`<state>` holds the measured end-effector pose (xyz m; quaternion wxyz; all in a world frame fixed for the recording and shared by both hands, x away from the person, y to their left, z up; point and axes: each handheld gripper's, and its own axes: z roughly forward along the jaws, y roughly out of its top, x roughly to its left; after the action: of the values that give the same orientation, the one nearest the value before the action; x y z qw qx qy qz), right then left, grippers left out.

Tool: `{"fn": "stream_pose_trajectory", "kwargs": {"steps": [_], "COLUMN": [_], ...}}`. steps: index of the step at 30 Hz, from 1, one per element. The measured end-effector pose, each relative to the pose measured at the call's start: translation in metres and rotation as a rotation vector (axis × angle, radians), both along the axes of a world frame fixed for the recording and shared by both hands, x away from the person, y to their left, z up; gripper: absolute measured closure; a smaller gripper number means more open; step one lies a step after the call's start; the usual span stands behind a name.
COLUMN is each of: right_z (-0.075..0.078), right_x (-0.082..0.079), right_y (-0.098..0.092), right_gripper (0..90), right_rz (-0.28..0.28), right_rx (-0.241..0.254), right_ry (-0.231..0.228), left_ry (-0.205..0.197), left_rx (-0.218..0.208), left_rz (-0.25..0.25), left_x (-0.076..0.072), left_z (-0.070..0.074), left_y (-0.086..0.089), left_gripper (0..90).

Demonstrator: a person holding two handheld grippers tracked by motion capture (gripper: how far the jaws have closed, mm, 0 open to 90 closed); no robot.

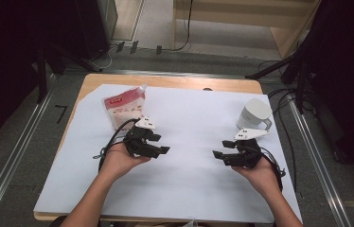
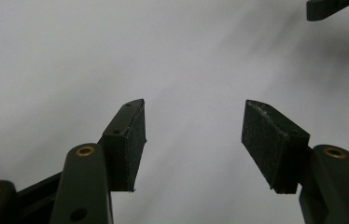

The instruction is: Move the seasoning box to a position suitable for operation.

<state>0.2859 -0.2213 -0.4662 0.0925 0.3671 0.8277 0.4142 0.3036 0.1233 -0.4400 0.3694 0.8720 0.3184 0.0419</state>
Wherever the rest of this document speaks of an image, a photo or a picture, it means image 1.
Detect metal floor rail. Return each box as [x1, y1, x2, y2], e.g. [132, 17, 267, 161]
[287, 94, 353, 227]
[0, 75, 57, 227]

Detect person's right hand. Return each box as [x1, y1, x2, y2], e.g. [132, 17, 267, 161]
[231, 155, 282, 199]

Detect person's left hand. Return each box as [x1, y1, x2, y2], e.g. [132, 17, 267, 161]
[100, 141, 151, 182]

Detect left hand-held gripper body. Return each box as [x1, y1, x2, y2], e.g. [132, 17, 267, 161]
[123, 116, 158, 159]

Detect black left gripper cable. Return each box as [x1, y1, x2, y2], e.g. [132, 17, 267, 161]
[93, 117, 140, 173]

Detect black stand legs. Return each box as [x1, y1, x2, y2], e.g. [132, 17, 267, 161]
[36, 41, 103, 102]
[245, 46, 313, 112]

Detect light wooden furniture frame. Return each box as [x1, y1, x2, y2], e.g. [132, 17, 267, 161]
[171, 0, 322, 60]

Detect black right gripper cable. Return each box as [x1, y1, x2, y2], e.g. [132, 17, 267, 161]
[258, 146, 287, 192]

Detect red refill pouch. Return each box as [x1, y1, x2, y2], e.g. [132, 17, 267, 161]
[101, 83, 149, 131]

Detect black hanging cable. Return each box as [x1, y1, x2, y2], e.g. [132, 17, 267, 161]
[173, 0, 195, 52]

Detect dark cabinet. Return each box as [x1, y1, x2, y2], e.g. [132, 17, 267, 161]
[74, 0, 118, 61]

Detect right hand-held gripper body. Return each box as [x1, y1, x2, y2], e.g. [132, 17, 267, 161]
[223, 127, 272, 169]

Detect white floor cable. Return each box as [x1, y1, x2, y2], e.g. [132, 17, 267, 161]
[100, 46, 116, 70]

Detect white lidded container with handle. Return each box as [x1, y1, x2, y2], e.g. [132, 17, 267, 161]
[235, 97, 274, 131]

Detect black floor cables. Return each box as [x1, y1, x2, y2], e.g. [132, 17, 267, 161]
[257, 60, 298, 192]

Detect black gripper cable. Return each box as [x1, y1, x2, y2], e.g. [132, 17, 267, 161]
[93, 117, 140, 173]
[258, 146, 287, 192]

